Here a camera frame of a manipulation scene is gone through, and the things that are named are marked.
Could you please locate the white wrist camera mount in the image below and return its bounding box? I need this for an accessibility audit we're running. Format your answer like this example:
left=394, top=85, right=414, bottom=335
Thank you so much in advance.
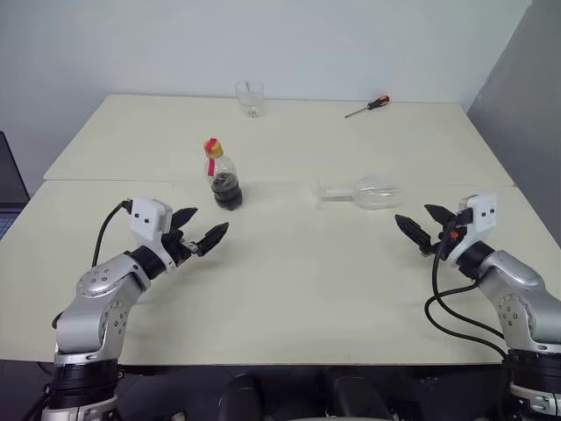
left=445, top=192, right=499, bottom=268
left=130, top=197, right=179, bottom=269

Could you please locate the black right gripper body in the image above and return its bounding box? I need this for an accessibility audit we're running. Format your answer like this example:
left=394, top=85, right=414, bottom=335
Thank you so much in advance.
left=421, top=209, right=474, bottom=260

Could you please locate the dark rounded shape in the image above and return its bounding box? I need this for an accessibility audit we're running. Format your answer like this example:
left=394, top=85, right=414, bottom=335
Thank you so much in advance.
left=217, top=374, right=266, bottom=421

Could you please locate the grey partition panel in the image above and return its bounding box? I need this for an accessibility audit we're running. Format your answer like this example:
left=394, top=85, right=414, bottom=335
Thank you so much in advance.
left=465, top=11, right=561, bottom=247

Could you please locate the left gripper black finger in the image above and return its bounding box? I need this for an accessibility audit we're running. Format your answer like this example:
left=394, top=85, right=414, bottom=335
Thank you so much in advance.
left=195, top=221, right=231, bottom=258
left=170, top=206, right=199, bottom=231

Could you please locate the red black handled screwdriver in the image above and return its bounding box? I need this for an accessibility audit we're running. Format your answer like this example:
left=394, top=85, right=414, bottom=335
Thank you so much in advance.
left=344, top=94, right=392, bottom=119

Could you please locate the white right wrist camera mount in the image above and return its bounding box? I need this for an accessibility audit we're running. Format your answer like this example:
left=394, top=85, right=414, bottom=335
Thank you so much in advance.
left=445, top=192, right=499, bottom=268

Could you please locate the clear wine glass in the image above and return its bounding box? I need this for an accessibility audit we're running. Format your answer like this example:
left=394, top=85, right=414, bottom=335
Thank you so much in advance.
left=314, top=174, right=405, bottom=212

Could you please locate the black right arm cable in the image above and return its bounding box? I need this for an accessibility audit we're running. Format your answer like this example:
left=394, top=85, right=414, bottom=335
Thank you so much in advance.
left=423, top=227, right=509, bottom=359

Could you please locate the soy sauce bottle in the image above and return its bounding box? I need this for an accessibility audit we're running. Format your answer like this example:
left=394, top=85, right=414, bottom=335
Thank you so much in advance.
left=202, top=137, right=244, bottom=211

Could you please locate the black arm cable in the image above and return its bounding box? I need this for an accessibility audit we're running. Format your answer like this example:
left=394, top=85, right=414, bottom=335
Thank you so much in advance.
left=90, top=199, right=133, bottom=268
left=423, top=227, right=509, bottom=359

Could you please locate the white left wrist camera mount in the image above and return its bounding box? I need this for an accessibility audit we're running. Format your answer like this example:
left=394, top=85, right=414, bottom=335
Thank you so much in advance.
left=130, top=197, right=179, bottom=269

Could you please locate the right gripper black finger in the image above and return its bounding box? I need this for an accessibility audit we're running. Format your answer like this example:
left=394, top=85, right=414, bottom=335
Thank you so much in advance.
left=423, top=203, right=459, bottom=230
left=394, top=213, right=436, bottom=256

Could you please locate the clear plastic cup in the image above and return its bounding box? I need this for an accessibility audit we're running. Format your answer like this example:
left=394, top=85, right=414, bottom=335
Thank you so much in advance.
left=234, top=79, right=267, bottom=120

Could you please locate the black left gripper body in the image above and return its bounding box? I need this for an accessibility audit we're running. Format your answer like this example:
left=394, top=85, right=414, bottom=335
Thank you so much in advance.
left=160, top=228, right=202, bottom=268

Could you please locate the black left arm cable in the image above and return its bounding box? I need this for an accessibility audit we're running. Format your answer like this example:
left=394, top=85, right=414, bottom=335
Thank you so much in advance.
left=90, top=199, right=133, bottom=268

